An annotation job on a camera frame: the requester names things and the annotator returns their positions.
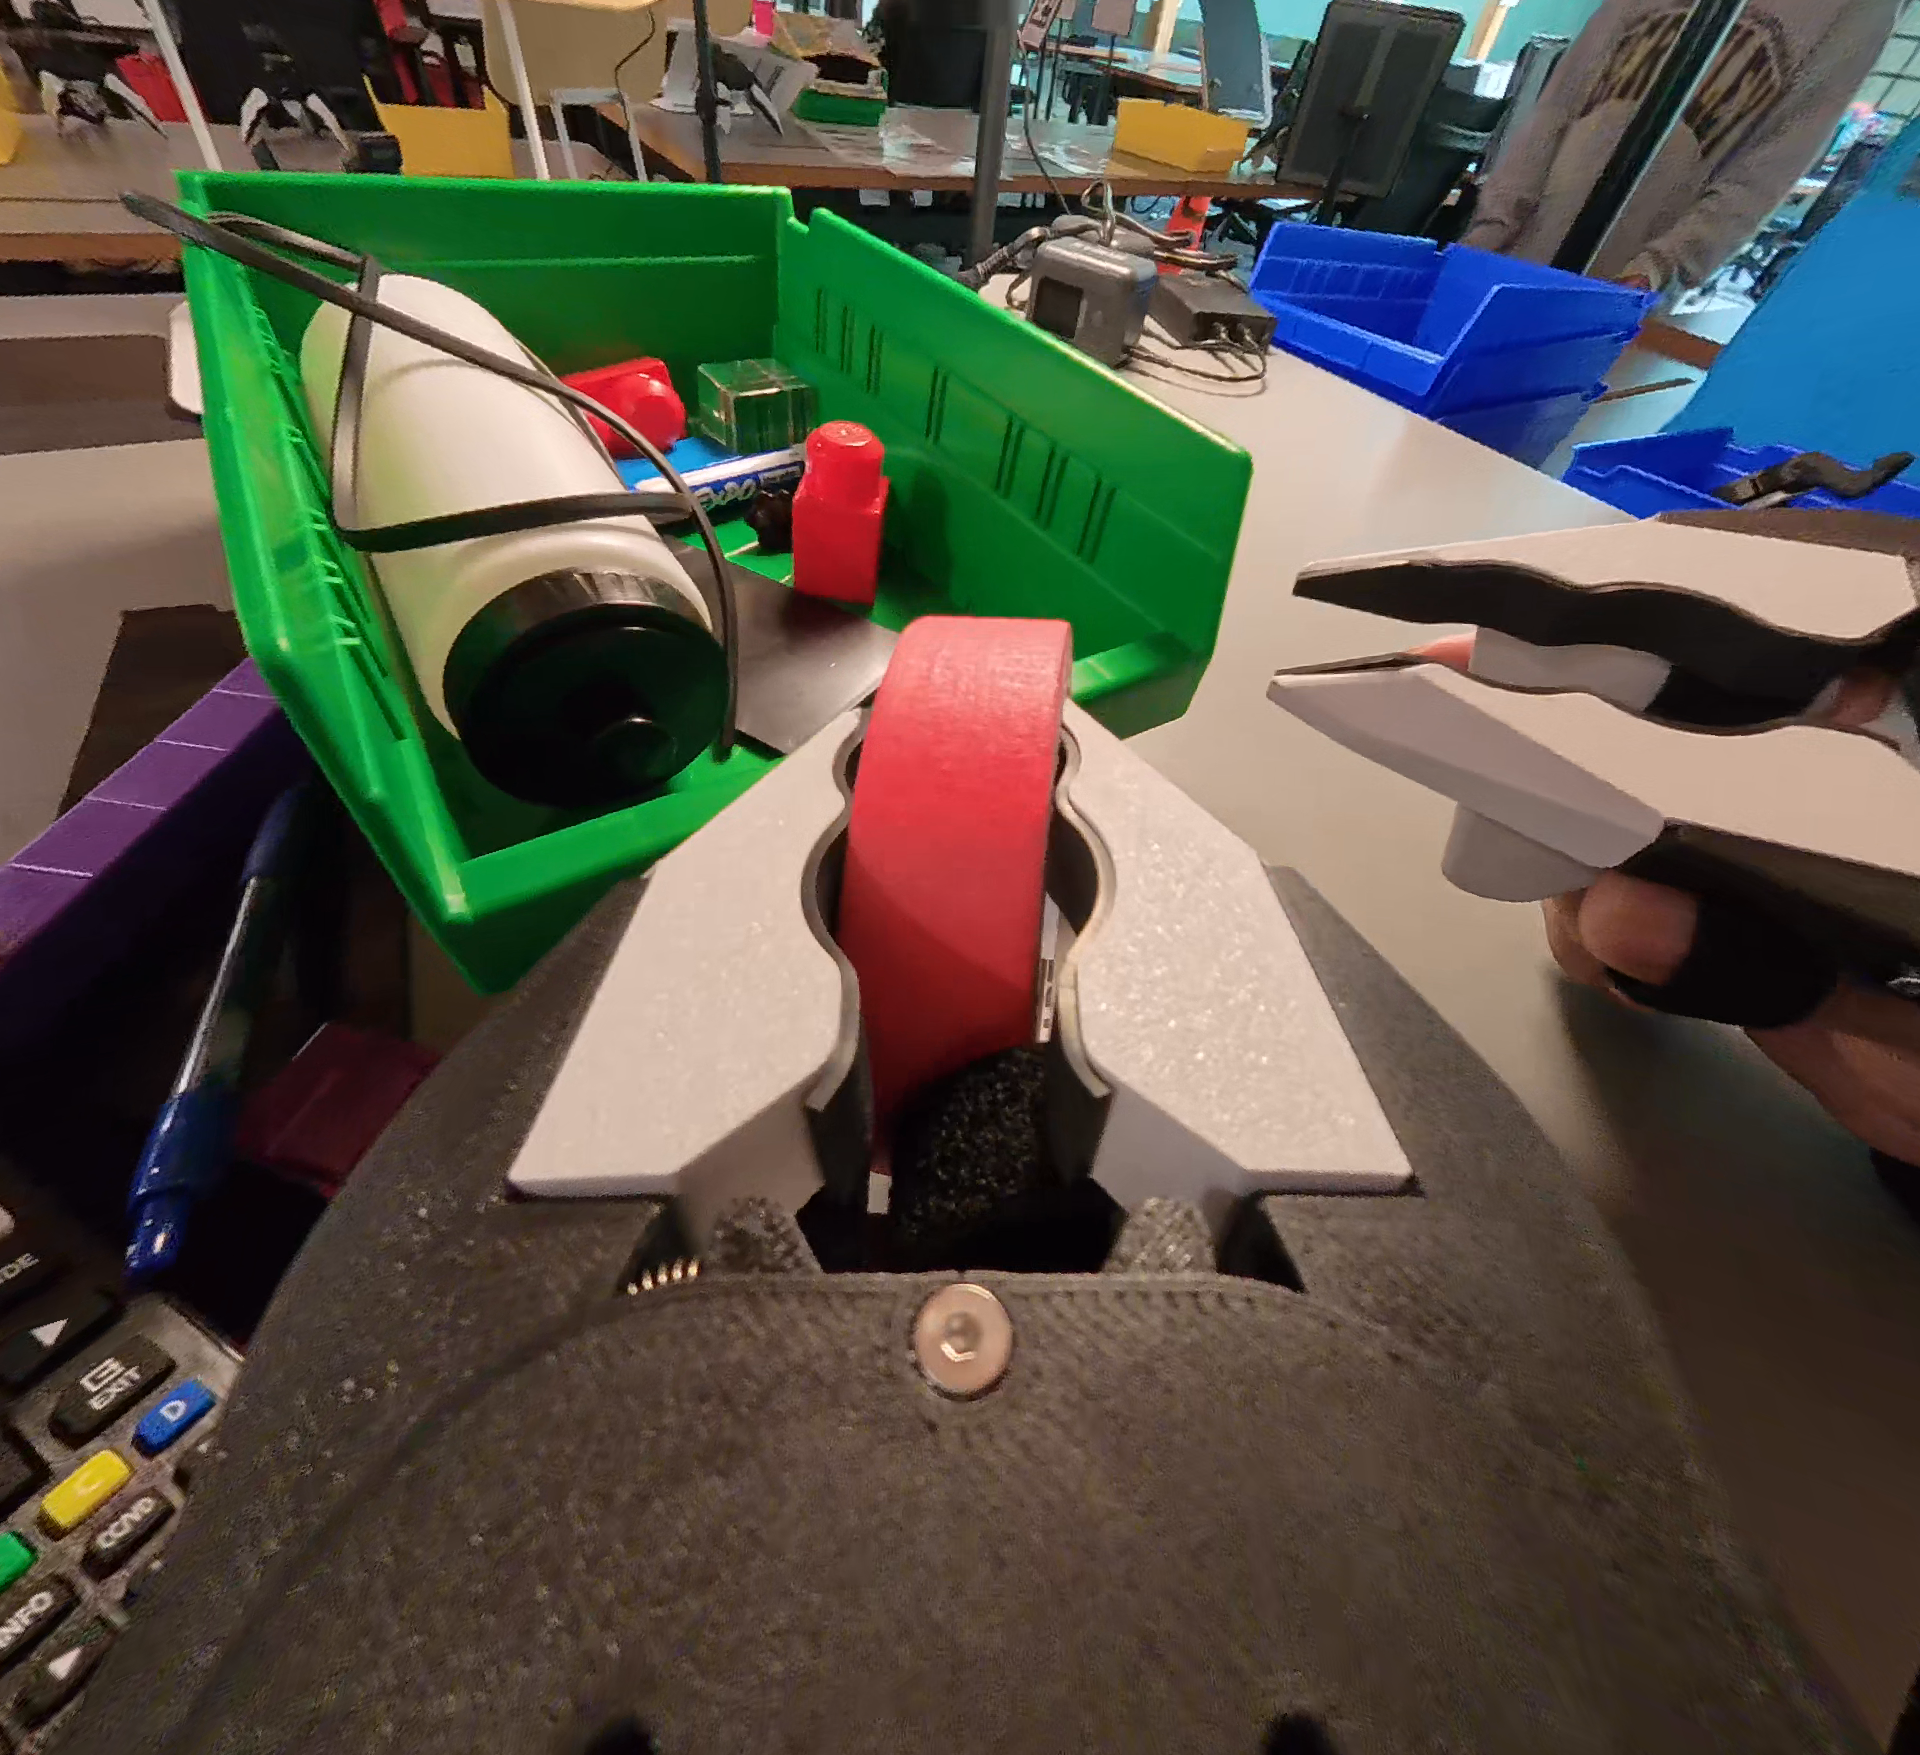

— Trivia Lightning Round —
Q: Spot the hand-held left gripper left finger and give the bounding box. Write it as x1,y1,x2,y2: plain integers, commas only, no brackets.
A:
506,706,874,1225

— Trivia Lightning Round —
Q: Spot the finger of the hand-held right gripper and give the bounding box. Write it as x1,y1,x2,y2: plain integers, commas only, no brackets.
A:
1294,505,1920,679
1270,657,1673,905

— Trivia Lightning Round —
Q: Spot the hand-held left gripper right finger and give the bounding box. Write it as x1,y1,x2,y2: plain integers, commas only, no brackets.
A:
1043,705,1419,1225

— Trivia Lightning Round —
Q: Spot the red tape roll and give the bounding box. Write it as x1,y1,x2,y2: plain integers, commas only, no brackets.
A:
833,618,1078,1128

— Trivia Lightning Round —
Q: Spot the maroon object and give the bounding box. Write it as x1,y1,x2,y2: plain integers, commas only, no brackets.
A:
232,1029,444,1203

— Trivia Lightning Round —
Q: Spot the blue plastic bin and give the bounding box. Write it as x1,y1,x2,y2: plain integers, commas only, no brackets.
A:
1250,216,1652,419
1564,426,1920,518
1410,393,1616,469

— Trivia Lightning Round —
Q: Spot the black tool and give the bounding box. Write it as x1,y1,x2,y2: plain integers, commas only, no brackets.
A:
1720,451,1911,511

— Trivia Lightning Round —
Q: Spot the blue panel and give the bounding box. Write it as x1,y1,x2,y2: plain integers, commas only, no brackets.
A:
1673,203,1920,465

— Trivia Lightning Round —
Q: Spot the black sheet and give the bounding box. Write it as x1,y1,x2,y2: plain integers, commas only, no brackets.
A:
729,586,900,755

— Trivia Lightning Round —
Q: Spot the black floor lamp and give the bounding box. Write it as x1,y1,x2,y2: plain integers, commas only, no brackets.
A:
1553,0,1811,278

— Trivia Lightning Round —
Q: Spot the black power adapter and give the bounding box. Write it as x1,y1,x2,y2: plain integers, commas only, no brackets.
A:
1147,267,1278,354

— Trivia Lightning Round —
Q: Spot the blue pen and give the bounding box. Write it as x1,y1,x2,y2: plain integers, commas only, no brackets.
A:
124,779,310,1282

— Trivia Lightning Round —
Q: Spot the red toy brick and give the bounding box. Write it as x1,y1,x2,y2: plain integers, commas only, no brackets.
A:
791,419,892,605

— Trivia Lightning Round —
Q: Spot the black monitor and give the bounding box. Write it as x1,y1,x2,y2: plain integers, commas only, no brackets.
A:
1282,0,1466,203

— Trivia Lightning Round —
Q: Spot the blue white marker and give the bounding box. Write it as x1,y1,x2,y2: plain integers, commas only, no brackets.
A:
621,448,808,505

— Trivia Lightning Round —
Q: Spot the green plastic bin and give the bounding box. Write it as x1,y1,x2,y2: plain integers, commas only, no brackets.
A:
174,171,1254,996

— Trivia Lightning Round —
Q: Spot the purple box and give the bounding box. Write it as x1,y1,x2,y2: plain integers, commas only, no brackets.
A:
0,651,326,1037

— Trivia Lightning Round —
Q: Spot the white bottle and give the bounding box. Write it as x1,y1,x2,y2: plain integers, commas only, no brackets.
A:
295,267,739,809

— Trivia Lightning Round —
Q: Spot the red rounded toy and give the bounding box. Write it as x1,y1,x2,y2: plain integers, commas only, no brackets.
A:
569,354,687,462

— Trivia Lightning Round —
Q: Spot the dark brown sheet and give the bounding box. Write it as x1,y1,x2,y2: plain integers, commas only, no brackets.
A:
58,605,251,818

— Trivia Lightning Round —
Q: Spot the clear green cube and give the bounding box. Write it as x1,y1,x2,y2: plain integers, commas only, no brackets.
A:
697,354,820,451

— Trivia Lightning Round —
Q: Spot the yellow plastic bin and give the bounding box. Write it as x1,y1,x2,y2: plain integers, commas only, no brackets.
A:
367,83,513,182
1120,100,1254,174

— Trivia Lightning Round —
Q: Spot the tilted dark board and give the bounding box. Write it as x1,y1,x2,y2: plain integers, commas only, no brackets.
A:
1187,0,1278,121

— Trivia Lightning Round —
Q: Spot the black remote control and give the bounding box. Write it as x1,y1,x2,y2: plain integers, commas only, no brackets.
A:
0,1156,251,1747

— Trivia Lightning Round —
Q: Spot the long wooden desk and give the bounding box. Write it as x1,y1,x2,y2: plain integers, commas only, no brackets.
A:
601,104,1325,204

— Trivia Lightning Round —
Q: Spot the grey power adapter with cables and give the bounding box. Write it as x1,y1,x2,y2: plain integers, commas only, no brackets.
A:
1028,238,1163,364

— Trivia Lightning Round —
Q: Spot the black cable loop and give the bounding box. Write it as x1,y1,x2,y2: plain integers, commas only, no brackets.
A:
120,195,743,755

